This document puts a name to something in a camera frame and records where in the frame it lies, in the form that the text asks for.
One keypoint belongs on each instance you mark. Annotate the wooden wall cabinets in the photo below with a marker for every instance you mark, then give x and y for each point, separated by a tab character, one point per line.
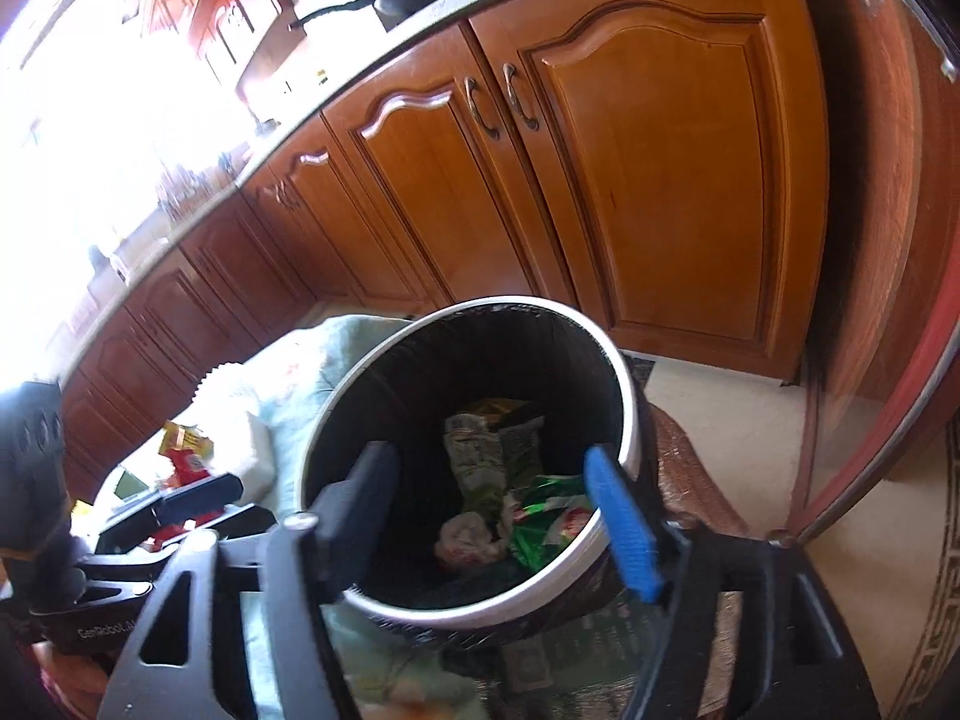
225	0

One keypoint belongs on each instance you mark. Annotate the yellow flat packet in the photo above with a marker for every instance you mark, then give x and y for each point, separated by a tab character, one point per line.
499	412

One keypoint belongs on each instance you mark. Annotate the crumpled white paper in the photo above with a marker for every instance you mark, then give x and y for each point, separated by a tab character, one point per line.
465	540

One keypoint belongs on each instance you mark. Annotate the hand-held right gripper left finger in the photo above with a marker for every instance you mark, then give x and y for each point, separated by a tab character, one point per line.
360	514

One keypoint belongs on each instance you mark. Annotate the white paper cupcake liner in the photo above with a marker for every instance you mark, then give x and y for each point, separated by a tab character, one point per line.
229	427

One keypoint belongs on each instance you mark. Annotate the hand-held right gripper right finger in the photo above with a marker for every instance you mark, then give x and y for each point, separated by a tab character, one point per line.
622	525

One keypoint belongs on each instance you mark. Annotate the green foil wrapper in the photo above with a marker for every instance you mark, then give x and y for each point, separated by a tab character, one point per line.
551	532

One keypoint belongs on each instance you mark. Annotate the white green snack bag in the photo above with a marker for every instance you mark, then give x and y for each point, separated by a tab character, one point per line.
480	457

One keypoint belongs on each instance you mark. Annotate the wooden base cabinets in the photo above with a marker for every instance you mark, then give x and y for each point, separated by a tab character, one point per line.
645	165

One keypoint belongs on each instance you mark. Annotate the white-rimmed bin with black bag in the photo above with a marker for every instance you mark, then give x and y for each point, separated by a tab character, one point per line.
420	360

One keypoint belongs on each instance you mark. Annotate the green floral tablecloth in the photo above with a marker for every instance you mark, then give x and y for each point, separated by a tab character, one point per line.
289	420

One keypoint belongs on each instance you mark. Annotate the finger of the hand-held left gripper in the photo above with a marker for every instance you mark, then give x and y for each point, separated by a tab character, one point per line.
199	493
225	525

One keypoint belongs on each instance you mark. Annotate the wooden door frame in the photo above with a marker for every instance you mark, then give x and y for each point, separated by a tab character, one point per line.
885	240

